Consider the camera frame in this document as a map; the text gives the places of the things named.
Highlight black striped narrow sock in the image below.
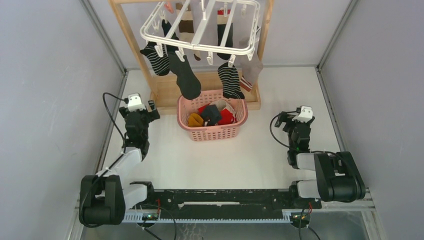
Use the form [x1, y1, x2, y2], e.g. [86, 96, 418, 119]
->
[217, 62, 245, 100]

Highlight plain red sock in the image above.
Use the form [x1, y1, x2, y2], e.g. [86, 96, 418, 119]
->
[198, 104, 236, 127]

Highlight wooden hanger stand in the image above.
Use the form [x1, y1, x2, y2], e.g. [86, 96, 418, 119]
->
[108, 0, 275, 115]

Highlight brown beige block sock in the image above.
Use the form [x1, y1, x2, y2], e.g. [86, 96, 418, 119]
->
[175, 2, 201, 61]

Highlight black mounting rail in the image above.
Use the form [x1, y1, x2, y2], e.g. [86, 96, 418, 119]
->
[135, 189, 322, 221]

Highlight grey white sock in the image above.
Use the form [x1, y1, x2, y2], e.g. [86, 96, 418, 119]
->
[239, 50, 264, 92]

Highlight black white striped sock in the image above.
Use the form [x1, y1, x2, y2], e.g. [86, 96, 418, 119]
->
[140, 41, 170, 76]

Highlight white plastic sock hanger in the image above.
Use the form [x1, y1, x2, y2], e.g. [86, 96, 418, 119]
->
[139, 0, 261, 67]

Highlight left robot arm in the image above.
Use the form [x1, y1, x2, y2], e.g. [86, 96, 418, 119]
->
[78, 93, 160, 228]

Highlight yellow brown striped sock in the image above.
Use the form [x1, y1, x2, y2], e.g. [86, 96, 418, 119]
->
[187, 113, 204, 128]

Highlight dark blue sock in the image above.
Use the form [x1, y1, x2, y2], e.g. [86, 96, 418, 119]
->
[200, 105, 222, 127]

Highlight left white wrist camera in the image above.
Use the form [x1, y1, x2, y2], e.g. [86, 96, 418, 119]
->
[127, 93, 146, 112]

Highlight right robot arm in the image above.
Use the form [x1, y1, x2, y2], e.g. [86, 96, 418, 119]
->
[269, 109, 366, 208]

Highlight pink plastic basket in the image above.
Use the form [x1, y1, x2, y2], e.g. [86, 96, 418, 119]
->
[176, 90, 248, 142]

